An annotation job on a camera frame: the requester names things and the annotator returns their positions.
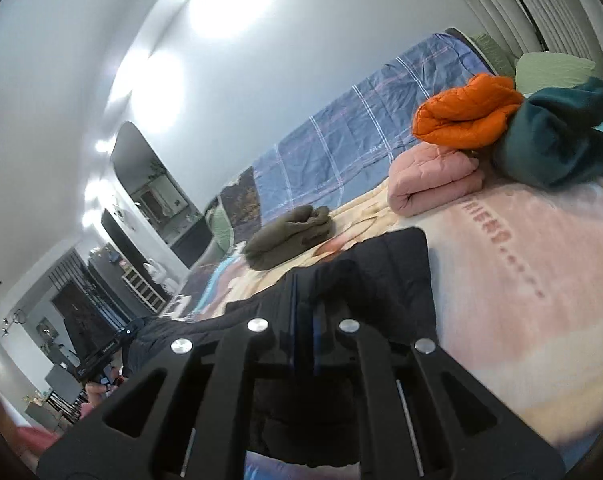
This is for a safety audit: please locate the green cushion at bedside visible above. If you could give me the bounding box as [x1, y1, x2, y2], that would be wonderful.
[206, 204, 234, 254]

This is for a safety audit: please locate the dark deer pattern blanket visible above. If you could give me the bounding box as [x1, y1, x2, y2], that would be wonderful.
[205, 167, 261, 247]

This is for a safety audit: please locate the pink folded jacket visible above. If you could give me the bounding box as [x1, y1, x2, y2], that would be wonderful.
[387, 142, 485, 217]

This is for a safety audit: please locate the black puffer jacket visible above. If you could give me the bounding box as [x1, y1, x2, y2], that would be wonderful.
[123, 228, 437, 467]

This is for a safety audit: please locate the dark teal folded garment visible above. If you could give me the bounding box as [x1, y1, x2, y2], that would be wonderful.
[492, 77, 603, 191]

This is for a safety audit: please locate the orange folded jacket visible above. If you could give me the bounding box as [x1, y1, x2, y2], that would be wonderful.
[412, 73, 525, 150]

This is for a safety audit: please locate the black television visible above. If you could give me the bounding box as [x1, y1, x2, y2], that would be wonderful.
[100, 209, 152, 283]

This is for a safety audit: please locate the brown folded fleece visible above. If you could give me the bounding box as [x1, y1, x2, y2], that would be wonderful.
[244, 204, 334, 271]

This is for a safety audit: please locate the blue plaid quilt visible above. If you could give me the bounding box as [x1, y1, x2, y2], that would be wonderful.
[252, 32, 489, 222]

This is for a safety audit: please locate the pink cartoon blanket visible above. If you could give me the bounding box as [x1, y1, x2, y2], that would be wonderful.
[160, 169, 603, 480]

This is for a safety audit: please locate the light green pillow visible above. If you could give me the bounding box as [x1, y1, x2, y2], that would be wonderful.
[515, 52, 597, 96]

